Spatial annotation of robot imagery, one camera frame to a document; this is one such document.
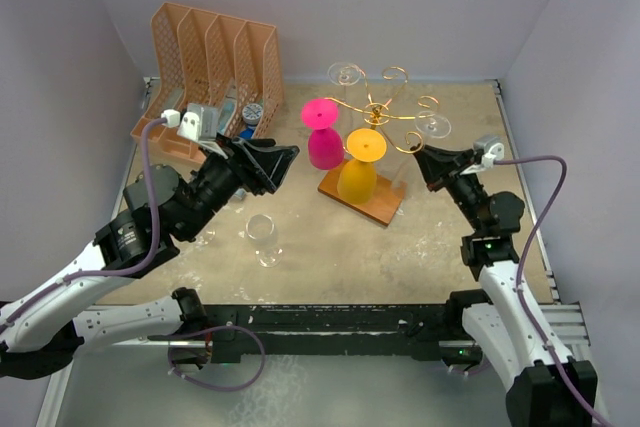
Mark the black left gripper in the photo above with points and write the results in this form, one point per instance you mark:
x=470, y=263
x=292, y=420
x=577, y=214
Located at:
x=267, y=160

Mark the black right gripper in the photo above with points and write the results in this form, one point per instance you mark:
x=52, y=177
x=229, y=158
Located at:
x=441, y=163

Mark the pink plastic wine glass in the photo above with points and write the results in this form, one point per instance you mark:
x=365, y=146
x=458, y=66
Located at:
x=325, y=146

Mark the clear wine glass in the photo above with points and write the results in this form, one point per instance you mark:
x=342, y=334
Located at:
x=261, y=232
x=344, y=75

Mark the yellow plastic wine glass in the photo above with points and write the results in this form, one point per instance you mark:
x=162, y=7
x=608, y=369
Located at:
x=358, y=177

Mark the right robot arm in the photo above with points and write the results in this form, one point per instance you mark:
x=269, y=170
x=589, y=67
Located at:
x=545, y=384

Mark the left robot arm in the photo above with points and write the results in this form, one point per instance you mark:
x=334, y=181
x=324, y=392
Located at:
x=44, y=331

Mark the wooden rack base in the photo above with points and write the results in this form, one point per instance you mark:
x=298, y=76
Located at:
x=380, y=208

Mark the blue bottle cap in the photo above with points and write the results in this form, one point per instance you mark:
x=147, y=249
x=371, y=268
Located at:
x=246, y=133

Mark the round blue patterned tin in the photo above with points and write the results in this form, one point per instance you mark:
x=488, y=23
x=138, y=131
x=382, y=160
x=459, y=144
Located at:
x=252, y=114

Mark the peach plastic file organizer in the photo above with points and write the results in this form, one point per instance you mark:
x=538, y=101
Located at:
x=202, y=56

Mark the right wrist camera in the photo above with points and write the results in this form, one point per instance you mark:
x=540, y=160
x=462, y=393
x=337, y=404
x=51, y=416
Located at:
x=487, y=150

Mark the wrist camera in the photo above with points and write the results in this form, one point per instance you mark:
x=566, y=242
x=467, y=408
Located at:
x=487, y=150
x=199, y=123

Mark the gold wire glass rack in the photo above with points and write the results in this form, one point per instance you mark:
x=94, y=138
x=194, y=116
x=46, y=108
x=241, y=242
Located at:
x=376, y=115

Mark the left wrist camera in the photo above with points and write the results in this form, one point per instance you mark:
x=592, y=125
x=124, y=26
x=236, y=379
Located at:
x=199, y=123

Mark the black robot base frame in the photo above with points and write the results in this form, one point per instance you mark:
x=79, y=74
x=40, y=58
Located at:
x=422, y=332

